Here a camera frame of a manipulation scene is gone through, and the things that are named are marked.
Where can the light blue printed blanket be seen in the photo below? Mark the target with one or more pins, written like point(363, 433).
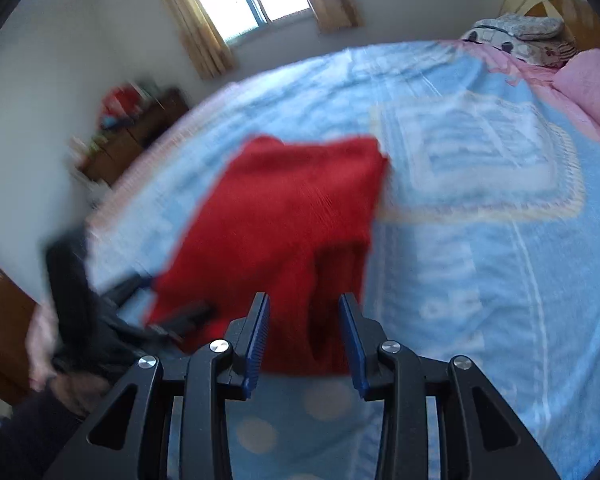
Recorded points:
point(480, 285)

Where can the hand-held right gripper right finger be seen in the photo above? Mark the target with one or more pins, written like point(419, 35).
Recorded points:
point(352, 345)

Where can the brown wooden desk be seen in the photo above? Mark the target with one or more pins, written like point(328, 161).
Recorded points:
point(135, 140)

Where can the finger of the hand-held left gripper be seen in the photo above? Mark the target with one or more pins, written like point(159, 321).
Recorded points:
point(127, 287)
point(180, 320)

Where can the person's left hand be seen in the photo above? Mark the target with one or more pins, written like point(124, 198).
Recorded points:
point(42, 345)

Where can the brown wooden furniture panel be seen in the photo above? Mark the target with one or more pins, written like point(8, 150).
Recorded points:
point(5, 325)

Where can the pink fluffy pillow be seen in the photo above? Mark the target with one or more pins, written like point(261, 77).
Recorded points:
point(595, 90)

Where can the red bag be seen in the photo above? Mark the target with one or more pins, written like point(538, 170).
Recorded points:
point(120, 102)

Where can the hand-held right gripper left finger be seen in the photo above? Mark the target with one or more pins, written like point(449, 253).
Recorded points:
point(257, 345)

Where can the red knitted sweater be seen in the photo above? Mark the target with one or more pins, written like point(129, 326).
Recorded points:
point(290, 220)

